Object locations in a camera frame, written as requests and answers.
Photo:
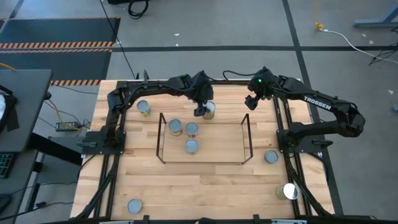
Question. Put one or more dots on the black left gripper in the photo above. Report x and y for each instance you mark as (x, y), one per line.
(203, 93)

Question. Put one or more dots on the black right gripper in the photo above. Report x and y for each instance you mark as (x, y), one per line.
(262, 91)

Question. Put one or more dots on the carrots can yellow teal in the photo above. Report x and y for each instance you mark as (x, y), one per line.
(211, 107)

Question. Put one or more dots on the tomato can red stripes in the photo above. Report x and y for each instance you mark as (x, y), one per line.
(191, 128)

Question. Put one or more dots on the peaches can green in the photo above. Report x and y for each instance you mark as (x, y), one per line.
(191, 145)

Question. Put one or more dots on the mixed fruit can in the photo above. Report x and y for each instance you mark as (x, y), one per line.
(143, 106)

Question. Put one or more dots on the mushroom can yellow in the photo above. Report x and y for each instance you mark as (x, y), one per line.
(271, 156)

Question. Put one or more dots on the oranges can green yellow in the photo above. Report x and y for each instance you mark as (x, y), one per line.
(290, 191)

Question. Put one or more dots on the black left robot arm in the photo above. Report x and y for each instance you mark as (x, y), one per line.
(146, 87)

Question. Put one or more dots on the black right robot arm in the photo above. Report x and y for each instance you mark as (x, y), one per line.
(326, 104)

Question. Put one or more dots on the wooden shelf board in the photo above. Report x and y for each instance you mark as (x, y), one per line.
(217, 143)

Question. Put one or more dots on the spaghetti sauce can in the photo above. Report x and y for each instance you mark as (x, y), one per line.
(175, 125)

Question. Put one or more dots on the black power adapter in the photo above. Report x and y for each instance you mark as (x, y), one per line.
(66, 126)

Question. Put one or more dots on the blue grey table leg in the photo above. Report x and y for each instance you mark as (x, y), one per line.
(373, 22)

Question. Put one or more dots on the black hazard stripe floor mat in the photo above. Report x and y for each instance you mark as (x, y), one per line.
(56, 31)

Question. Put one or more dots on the dark grey desk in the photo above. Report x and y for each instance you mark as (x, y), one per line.
(21, 186)
(28, 109)

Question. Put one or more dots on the black and white headset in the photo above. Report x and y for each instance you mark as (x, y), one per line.
(11, 105)

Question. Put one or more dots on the black keyboard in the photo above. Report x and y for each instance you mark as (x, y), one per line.
(6, 165)

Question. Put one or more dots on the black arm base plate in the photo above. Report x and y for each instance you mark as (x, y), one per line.
(93, 143)
(298, 146)

